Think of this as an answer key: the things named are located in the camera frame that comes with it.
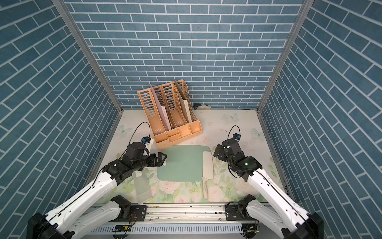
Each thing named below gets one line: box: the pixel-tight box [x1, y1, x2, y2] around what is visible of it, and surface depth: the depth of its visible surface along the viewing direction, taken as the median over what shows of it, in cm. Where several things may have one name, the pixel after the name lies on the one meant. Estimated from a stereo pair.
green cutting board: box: [156, 144, 212, 183], surface depth 95 cm
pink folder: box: [150, 85, 172, 131], surface depth 87 cm
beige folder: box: [174, 79, 192, 123], surface depth 93 cm
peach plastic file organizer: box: [137, 79, 203, 150], surface depth 102 cm
